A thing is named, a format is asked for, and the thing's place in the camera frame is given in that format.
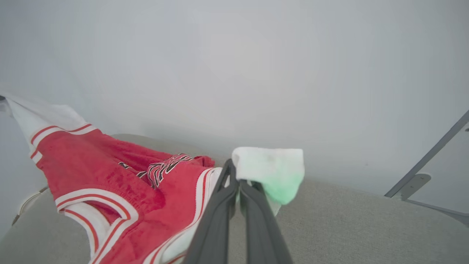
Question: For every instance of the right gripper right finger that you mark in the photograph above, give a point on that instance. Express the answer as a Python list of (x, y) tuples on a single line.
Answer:
[(263, 238)]

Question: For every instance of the red and white basketball jersey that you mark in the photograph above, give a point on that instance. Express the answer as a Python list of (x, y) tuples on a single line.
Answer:
[(110, 172)]

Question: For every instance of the grey metal frame bracket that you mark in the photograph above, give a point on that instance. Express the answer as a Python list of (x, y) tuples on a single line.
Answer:
[(416, 185)]

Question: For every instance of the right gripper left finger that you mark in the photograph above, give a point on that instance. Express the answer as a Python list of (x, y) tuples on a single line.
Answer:
[(216, 234)]

